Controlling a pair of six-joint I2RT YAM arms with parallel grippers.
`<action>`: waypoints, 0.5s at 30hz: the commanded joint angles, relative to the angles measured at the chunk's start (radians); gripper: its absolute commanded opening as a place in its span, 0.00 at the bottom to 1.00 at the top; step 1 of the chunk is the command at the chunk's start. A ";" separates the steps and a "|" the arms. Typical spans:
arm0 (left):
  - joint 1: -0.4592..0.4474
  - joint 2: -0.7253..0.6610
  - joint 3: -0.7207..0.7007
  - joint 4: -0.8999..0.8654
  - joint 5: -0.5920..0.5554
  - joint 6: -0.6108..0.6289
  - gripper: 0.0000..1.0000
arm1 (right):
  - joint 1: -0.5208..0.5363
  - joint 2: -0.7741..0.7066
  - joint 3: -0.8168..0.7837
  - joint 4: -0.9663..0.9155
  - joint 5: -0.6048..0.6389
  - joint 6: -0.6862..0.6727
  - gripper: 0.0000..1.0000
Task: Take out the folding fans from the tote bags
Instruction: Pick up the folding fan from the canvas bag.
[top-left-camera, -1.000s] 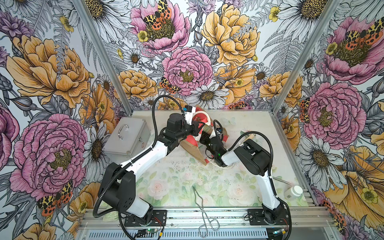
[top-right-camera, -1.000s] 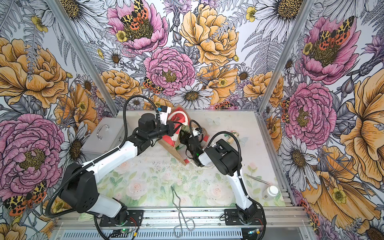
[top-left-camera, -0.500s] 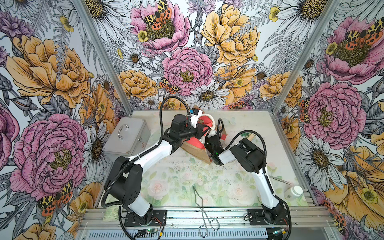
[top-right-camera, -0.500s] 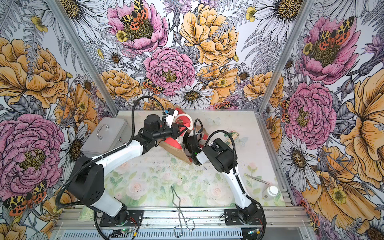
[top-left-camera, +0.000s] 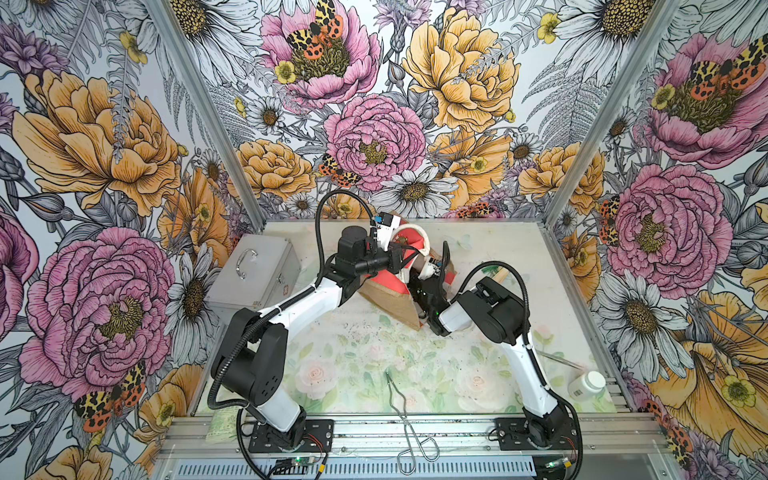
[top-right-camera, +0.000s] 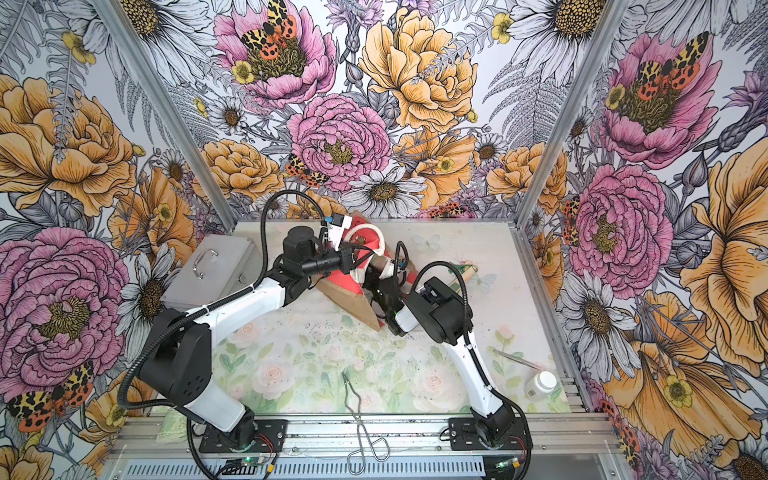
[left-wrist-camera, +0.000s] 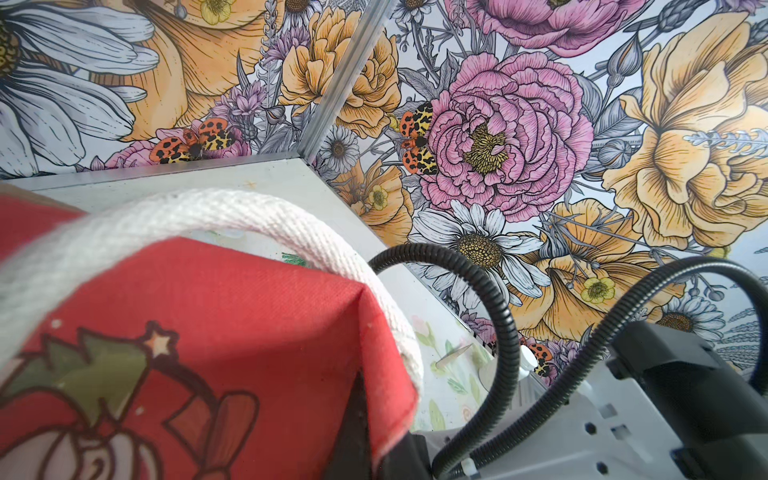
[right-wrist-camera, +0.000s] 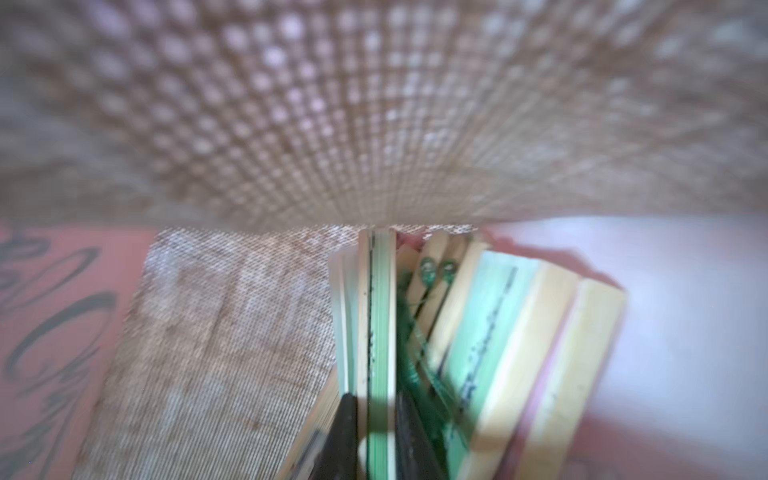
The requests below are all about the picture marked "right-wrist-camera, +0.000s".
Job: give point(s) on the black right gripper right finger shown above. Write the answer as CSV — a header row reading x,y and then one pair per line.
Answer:
x,y
415,458

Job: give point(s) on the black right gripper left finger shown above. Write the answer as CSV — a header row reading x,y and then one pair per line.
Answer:
x,y
339,455

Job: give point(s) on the burlap tote bag red trim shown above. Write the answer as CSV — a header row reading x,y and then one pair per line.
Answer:
x,y
174,175

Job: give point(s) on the folding fans in bag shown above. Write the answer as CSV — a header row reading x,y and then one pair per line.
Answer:
x,y
500,354

